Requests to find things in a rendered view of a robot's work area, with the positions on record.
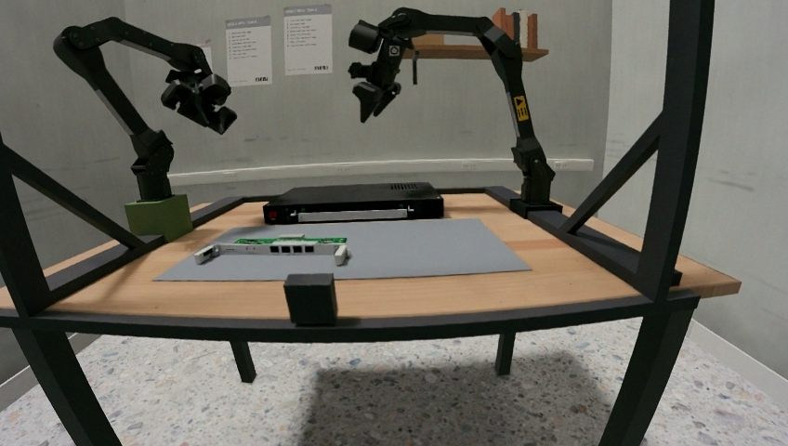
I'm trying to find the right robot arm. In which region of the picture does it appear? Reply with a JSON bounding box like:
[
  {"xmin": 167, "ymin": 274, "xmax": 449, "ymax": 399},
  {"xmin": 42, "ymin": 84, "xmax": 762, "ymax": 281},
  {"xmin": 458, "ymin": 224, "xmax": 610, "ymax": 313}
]
[{"xmin": 348, "ymin": 7, "xmax": 556, "ymax": 205}]

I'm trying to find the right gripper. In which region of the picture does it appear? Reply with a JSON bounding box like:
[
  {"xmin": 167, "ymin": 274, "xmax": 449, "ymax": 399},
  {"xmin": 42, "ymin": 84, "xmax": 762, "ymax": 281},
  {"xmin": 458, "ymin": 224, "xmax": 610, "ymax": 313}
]
[{"xmin": 352, "ymin": 58, "xmax": 401, "ymax": 124}]

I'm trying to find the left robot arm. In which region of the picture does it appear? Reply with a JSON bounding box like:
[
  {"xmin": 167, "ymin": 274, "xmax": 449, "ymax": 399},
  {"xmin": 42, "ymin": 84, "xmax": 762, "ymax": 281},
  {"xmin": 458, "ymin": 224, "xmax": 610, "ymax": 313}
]
[{"xmin": 53, "ymin": 17, "xmax": 231, "ymax": 203}]

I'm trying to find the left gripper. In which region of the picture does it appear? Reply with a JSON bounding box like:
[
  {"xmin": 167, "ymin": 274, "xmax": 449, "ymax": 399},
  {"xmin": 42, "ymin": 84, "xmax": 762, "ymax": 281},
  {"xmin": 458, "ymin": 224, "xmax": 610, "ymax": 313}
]
[{"xmin": 161, "ymin": 79, "xmax": 237, "ymax": 135}]

